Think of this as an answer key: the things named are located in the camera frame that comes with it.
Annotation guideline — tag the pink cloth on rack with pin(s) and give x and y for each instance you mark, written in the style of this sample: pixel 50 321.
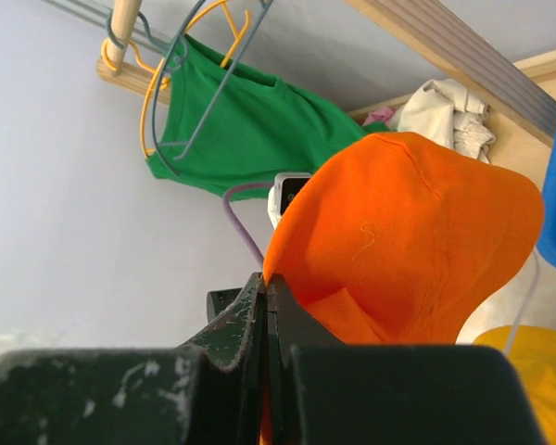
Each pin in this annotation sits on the pink cloth on rack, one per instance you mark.
pixel 381 115

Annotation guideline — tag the orange bucket hat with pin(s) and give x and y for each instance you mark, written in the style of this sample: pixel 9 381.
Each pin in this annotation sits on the orange bucket hat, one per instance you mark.
pixel 396 240

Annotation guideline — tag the green tank top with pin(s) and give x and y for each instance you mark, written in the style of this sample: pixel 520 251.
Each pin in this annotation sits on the green tank top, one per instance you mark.
pixel 267 126

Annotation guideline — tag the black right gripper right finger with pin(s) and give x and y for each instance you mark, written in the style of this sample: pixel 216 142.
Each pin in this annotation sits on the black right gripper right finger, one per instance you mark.
pixel 323 391

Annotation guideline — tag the wooden clothes rack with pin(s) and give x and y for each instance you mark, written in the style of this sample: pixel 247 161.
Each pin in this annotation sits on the wooden clothes rack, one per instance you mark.
pixel 522 115

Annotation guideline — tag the beige folded cloth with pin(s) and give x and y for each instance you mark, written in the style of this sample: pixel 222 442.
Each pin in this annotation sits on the beige folded cloth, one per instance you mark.
pixel 448 115

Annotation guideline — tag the yellow bucket hat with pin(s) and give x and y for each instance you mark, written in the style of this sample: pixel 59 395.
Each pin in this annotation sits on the yellow bucket hat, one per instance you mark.
pixel 533 355

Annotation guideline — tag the grey-blue clothes hanger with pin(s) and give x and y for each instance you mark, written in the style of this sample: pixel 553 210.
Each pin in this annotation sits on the grey-blue clothes hanger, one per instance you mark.
pixel 185 86

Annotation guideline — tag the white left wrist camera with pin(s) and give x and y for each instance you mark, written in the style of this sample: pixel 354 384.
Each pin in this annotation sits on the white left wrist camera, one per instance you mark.
pixel 285 188

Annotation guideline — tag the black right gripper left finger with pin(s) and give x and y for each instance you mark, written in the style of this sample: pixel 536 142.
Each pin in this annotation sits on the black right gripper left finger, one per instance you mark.
pixel 205 391

